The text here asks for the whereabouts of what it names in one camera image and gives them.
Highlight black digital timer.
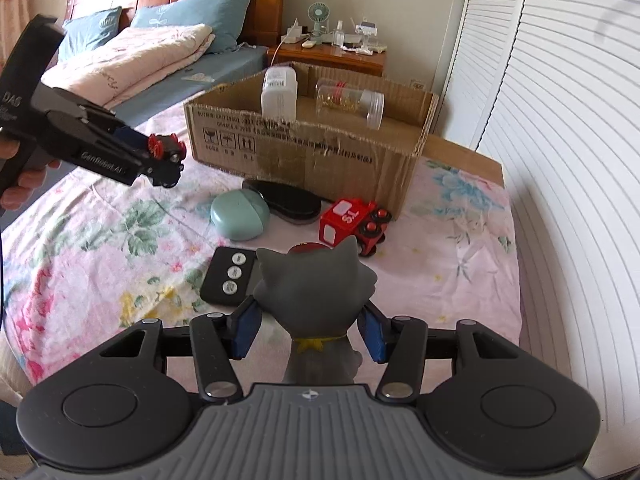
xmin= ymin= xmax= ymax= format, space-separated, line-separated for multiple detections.
xmin=200 ymin=246 xmax=259 ymax=306

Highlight black oval case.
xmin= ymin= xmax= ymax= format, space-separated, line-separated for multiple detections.
xmin=243 ymin=178 xmax=323 ymax=223

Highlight black toy car red wheels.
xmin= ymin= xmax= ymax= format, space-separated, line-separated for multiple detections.
xmin=146 ymin=132 xmax=188 ymax=189

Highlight plain blue pillow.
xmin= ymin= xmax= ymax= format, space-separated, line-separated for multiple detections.
xmin=57 ymin=6 xmax=123 ymax=63

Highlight blue pillow with flower print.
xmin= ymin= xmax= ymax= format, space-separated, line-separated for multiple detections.
xmin=129 ymin=0 xmax=257 ymax=56

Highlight teal oval case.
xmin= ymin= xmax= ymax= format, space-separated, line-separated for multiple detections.
xmin=210 ymin=189 xmax=271 ymax=240

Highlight blue bed sheet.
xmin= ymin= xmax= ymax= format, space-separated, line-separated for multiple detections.
xmin=112 ymin=44 xmax=271 ymax=128

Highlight grey cat figurine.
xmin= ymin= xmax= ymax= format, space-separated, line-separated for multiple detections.
xmin=251 ymin=235 xmax=378 ymax=386

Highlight pink quilt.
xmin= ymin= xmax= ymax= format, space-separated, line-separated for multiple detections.
xmin=40 ymin=23 xmax=217 ymax=108

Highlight red toy truck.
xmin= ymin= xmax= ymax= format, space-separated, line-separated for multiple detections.
xmin=318 ymin=199 xmax=393 ymax=257

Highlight clear bottle of yellow capsules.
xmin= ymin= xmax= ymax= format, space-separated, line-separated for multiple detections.
xmin=315 ymin=78 xmax=386 ymax=131

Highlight person's left hand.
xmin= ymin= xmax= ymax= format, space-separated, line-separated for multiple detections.
xmin=0 ymin=161 xmax=62 ymax=213

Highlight brown cardboard box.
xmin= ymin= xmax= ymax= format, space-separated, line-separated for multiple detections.
xmin=183 ymin=61 xmax=441 ymax=221

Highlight white desk stand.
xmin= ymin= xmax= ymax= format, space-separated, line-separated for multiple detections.
xmin=352 ymin=19 xmax=388 ymax=56

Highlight wide white louvered door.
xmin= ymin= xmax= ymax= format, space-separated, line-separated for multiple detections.
xmin=475 ymin=0 xmax=640 ymax=461

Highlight pink floral tablecloth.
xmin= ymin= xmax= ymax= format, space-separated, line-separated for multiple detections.
xmin=0 ymin=105 xmax=523 ymax=401

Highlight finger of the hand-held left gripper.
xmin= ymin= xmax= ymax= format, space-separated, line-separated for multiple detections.
xmin=85 ymin=105 xmax=152 ymax=155

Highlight small green desk fan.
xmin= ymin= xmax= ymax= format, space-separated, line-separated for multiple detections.
xmin=306 ymin=2 xmax=332 ymax=43

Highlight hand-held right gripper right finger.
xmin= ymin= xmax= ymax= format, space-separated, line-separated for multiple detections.
xmin=359 ymin=306 xmax=526 ymax=403

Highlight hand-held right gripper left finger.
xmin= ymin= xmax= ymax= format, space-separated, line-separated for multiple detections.
xmin=100 ymin=297 xmax=262 ymax=403

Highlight narrow white louvered door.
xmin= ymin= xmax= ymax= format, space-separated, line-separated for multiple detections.
xmin=440 ymin=0 xmax=531 ymax=151

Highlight white bottle with green label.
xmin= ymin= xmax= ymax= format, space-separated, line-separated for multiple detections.
xmin=261 ymin=66 xmax=299 ymax=122

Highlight wooden nightstand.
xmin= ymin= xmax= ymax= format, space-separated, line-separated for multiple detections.
xmin=266 ymin=40 xmax=388 ymax=78

